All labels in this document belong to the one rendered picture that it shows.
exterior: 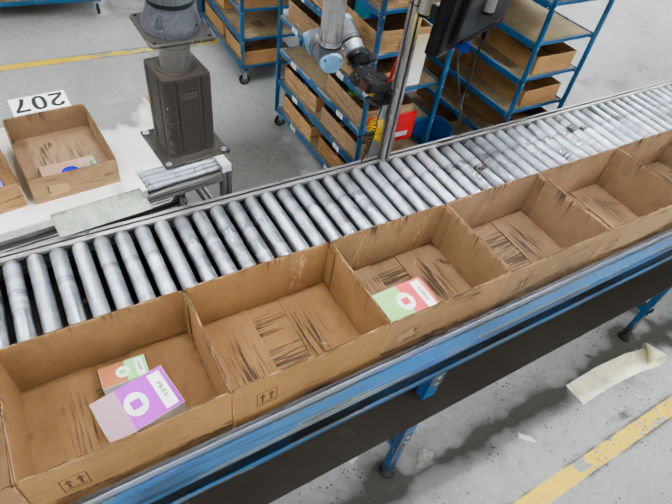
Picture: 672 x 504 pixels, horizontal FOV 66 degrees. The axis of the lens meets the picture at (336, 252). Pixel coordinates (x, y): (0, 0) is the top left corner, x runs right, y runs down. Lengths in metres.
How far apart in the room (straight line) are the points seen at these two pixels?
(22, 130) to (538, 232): 1.88
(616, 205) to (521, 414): 0.97
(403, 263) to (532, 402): 1.18
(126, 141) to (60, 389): 1.14
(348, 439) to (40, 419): 0.76
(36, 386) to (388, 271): 0.94
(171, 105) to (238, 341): 0.95
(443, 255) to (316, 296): 0.43
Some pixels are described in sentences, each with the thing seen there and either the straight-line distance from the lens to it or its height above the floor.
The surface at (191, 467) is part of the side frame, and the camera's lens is 1.19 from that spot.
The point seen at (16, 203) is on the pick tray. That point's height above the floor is 0.77.
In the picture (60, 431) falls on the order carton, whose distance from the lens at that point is 1.31.
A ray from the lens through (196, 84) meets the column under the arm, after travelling 1.97.
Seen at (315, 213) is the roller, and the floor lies 0.75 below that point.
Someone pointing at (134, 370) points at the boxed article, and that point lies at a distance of 1.29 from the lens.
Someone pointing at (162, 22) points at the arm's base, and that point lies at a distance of 1.86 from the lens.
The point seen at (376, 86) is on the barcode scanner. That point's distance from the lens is 1.99.
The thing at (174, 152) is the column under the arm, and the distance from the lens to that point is 2.07.
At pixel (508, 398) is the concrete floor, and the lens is 2.51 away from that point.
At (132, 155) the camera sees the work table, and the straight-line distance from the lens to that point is 2.14.
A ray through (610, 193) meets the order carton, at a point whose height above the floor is 0.89.
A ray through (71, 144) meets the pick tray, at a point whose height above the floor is 0.76.
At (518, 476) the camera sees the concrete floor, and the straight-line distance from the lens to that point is 2.37.
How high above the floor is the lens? 2.02
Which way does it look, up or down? 46 degrees down
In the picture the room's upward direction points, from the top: 10 degrees clockwise
